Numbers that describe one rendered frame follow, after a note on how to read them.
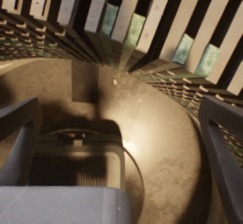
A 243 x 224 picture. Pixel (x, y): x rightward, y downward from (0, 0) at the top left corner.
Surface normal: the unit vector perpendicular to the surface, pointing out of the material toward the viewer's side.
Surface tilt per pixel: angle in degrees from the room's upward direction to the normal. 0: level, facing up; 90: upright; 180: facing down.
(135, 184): 0
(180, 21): 0
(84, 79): 24
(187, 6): 0
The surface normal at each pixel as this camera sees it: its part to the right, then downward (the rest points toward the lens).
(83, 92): -0.02, 0.50
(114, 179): 0.02, 0.10
